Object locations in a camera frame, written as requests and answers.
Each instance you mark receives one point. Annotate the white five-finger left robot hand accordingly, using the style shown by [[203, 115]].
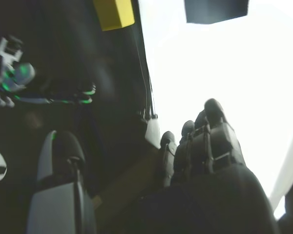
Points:
[[210, 195]]

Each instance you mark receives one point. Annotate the large yellow cube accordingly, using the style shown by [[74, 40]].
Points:
[[112, 14]]

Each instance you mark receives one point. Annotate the light blue cube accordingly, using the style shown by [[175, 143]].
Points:
[[215, 11]]

